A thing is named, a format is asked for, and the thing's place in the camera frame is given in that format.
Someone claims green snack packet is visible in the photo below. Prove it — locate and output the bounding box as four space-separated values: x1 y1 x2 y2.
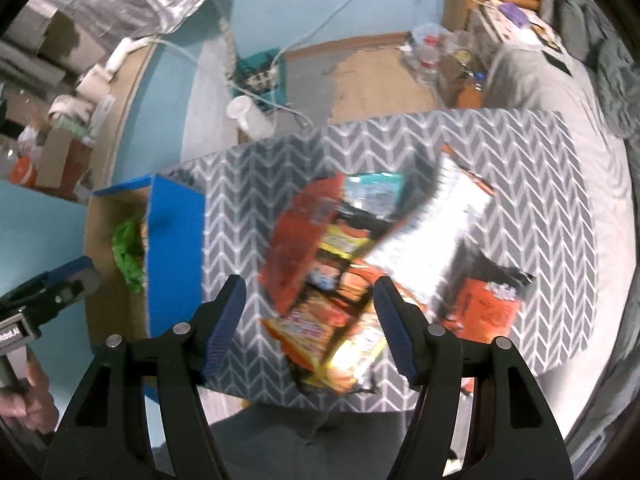
111 215 148 293

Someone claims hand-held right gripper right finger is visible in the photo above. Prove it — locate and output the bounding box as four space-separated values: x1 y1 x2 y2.
372 275 576 480

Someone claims black and orange snack packet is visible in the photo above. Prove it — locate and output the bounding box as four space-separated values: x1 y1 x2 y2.
440 250 536 346

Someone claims clear plastic bottle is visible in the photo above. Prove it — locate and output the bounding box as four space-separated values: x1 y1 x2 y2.
410 22 451 86

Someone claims white power strip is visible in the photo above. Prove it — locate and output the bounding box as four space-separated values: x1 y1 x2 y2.
102 35 156 76

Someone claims cardboard box with blue flap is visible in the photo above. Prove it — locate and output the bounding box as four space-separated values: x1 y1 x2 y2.
82 174 207 403

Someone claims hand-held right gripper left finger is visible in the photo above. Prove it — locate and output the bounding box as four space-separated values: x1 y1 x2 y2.
45 274 248 480

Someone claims teal snack packet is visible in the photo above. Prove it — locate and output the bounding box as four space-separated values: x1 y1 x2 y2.
342 172 406 221

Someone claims orange and yellow snack packet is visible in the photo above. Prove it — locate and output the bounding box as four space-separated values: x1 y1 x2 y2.
262 300 391 393

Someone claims white plastic jug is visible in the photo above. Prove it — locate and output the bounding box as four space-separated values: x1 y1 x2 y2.
226 95 281 141

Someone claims grey bed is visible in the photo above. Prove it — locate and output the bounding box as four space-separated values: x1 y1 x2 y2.
485 0 640 461

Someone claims person's left hand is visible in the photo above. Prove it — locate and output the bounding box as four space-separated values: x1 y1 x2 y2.
0 347 58 433

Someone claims red snack packet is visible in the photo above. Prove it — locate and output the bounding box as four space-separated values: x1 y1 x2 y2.
260 175 346 316

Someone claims purple item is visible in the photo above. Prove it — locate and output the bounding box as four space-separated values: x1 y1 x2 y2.
500 2 531 28

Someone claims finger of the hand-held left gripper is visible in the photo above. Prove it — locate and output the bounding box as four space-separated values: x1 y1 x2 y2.
0 255 103 321

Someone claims orange container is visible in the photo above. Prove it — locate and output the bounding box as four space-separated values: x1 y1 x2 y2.
10 155 41 187

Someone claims white power cable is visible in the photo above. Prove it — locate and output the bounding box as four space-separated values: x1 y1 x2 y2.
147 34 241 96

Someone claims teal storage basket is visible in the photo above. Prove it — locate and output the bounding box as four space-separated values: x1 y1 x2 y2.
232 47 288 111

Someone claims grey-green blanket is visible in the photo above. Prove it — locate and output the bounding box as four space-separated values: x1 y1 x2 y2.
545 0 640 138

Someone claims white striped snack packet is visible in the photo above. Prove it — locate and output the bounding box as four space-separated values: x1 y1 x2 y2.
365 145 496 311

